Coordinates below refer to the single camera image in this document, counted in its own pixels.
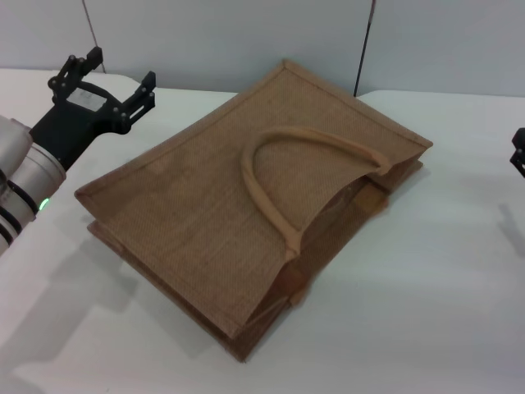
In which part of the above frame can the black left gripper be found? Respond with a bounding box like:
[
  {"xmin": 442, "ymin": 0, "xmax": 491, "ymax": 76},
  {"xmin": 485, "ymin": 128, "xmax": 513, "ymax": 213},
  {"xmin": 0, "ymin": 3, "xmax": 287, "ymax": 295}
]
[{"xmin": 30, "ymin": 46, "xmax": 158, "ymax": 172}]

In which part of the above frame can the brown jute handbag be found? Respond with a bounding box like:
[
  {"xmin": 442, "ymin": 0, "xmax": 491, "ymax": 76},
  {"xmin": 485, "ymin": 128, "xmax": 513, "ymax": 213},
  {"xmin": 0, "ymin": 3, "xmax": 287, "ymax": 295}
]
[{"xmin": 74, "ymin": 58, "xmax": 434, "ymax": 364}]

